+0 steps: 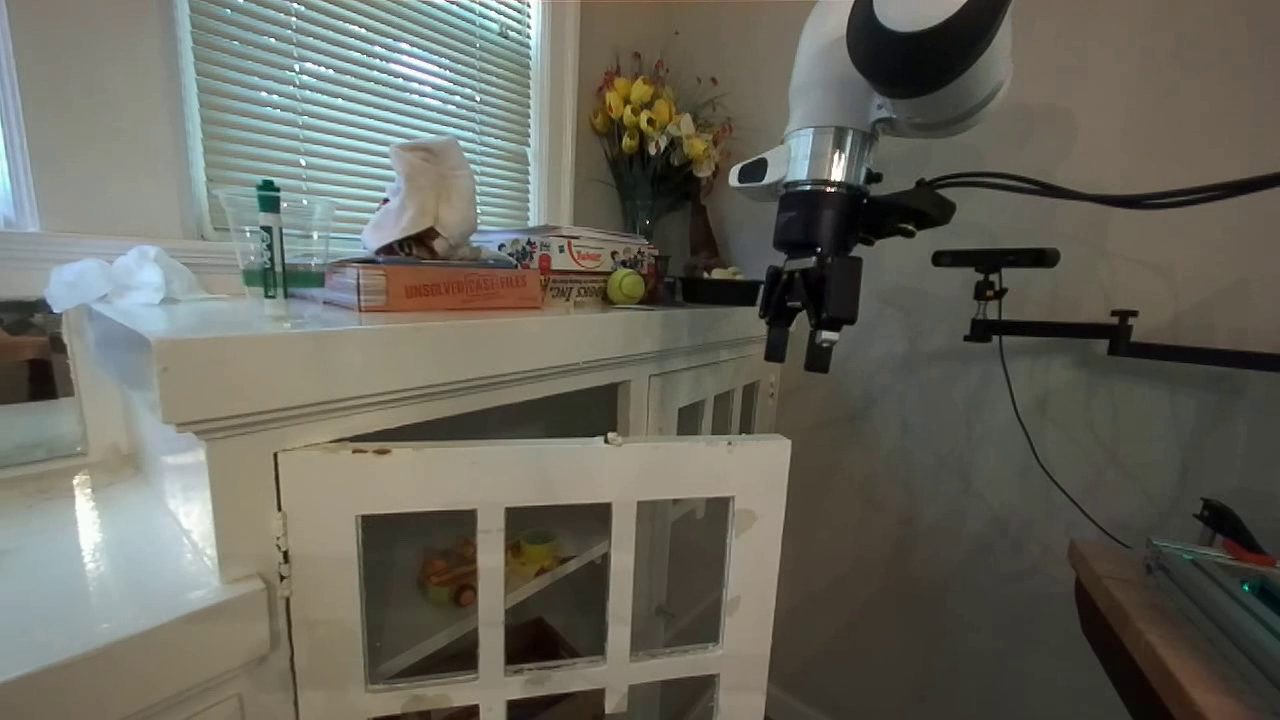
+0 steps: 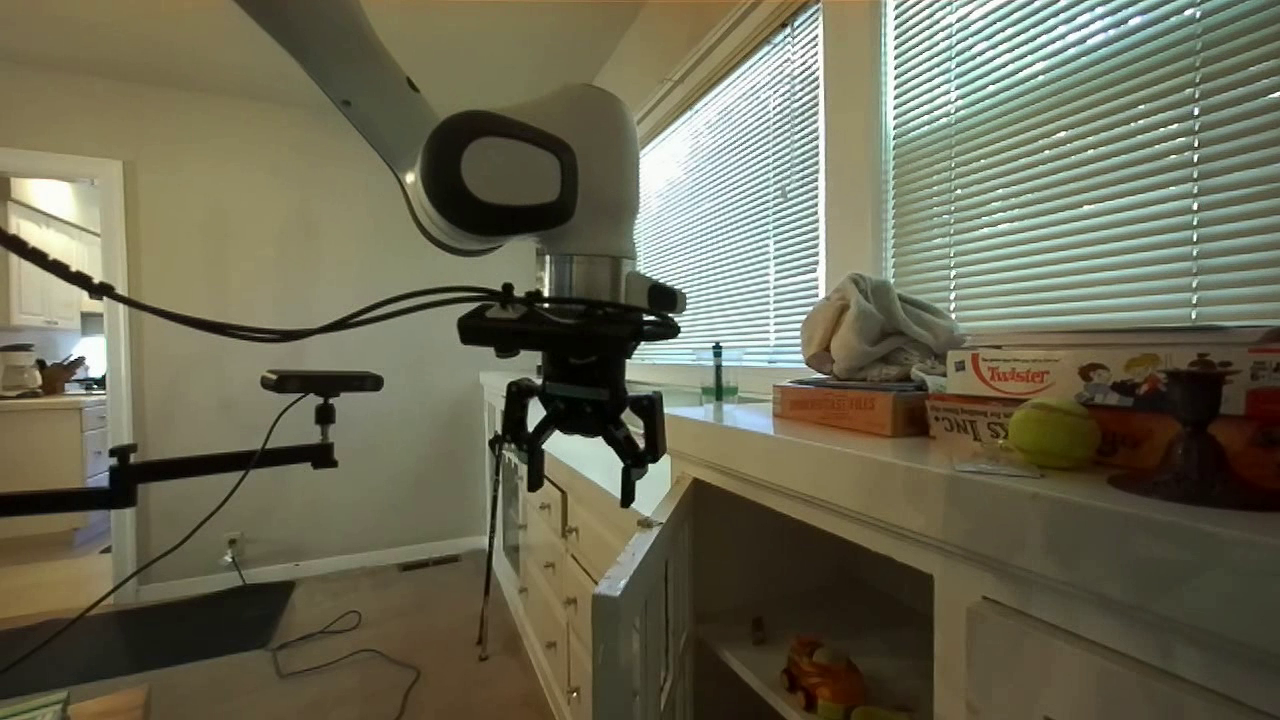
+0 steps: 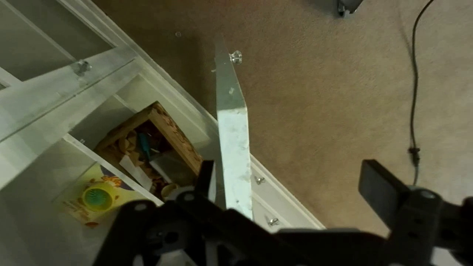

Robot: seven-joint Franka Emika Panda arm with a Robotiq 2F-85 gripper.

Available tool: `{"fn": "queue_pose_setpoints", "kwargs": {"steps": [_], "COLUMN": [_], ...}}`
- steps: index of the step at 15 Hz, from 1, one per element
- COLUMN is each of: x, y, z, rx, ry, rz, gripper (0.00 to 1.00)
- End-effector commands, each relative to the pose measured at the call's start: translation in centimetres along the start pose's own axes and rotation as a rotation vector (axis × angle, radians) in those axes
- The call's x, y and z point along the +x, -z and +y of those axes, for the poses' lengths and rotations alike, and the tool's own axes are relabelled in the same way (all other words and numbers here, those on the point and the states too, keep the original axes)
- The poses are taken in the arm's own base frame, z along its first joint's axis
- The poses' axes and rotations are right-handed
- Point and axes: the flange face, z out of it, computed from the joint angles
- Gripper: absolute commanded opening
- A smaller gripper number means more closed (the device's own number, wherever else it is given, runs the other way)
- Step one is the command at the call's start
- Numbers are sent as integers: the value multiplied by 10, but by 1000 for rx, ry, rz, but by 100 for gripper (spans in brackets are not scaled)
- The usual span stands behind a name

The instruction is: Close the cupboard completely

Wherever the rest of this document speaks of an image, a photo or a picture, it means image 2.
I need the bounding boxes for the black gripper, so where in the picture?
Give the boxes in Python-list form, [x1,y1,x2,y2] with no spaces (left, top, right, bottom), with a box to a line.
[496,350,674,513]

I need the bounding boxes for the white glass-paned cupboard door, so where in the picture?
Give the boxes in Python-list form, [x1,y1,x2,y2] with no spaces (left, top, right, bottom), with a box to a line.
[961,594,1280,720]
[589,478,701,720]

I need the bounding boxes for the white cupboard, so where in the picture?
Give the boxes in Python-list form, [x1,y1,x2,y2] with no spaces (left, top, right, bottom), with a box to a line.
[659,396,1280,720]

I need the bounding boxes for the white drawer cabinet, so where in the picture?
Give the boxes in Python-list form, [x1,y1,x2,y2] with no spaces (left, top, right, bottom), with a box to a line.
[475,372,674,720]

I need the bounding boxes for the white window blinds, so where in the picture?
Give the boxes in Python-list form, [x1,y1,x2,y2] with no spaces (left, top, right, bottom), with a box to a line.
[884,0,1280,331]
[636,6,829,372]

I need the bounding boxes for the white crumpled towel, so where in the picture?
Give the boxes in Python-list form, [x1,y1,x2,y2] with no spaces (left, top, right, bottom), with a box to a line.
[795,271,968,394]

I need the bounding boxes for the orange toy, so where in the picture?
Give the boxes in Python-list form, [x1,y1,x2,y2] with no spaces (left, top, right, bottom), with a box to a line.
[778,635,871,715]

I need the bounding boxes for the small printed box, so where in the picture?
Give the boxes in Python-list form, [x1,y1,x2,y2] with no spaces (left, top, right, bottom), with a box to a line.
[919,394,1026,454]

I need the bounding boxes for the printed board game box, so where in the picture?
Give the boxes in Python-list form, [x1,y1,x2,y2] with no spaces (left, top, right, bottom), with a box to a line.
[941,339,1280,422]

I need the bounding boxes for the green tennis ball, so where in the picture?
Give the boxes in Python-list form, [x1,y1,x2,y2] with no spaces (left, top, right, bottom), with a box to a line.
[1004,396,1104,473]

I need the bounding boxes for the black floor mat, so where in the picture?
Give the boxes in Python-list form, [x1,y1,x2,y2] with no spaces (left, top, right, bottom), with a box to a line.
[0,577,301,706]

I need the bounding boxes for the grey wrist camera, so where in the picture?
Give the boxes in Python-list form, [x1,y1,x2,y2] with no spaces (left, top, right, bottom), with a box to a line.
[622,271,694,322]

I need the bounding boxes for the black stereo camera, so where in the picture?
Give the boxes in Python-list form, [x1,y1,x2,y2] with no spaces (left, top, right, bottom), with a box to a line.
[258,370,387,400]

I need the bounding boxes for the black floor cable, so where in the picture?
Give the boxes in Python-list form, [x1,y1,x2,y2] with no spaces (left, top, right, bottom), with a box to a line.
[221,531,429,720]

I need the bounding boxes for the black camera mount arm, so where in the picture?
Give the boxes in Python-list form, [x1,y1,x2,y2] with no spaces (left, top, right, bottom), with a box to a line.
[0,394,344,521]

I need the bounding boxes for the black camera cable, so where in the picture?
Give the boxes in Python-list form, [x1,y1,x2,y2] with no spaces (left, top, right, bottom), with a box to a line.
[0,394,312,678]

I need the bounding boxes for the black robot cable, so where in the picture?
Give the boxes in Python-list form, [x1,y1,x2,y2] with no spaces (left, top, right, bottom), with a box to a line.
[0,228,537,350]

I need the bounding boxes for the white kitchen wall cabinet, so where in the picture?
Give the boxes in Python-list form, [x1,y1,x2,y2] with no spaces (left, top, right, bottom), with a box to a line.
[0,173,110,337]

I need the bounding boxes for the dark pedestal cup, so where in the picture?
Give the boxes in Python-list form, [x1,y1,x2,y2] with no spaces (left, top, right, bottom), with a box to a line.
[1155,353,1241,487]

